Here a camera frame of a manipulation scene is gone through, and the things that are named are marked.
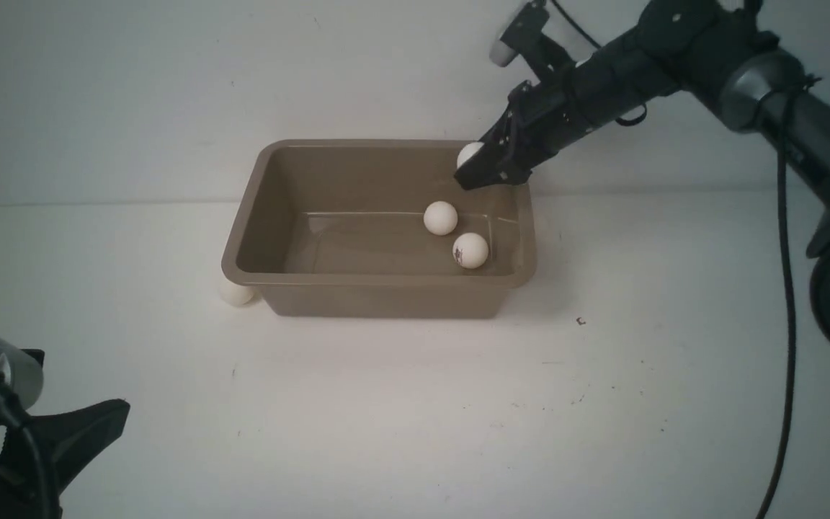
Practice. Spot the plain white ping-pong ball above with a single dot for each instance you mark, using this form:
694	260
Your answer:
440	218

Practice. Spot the brown plastic bin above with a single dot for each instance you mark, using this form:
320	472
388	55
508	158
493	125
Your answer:
335	228

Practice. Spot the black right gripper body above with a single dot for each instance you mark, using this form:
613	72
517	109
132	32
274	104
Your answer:
543	119

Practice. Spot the white ping-pong ball with logo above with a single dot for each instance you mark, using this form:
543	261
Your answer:
470	251

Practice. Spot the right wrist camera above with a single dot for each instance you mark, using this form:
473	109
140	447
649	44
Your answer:
522	36

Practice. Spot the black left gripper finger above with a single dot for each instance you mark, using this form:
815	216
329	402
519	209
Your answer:
60	446

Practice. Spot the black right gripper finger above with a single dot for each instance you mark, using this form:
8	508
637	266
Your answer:
516	170
484	169

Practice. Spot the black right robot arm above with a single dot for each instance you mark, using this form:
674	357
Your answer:
738	72

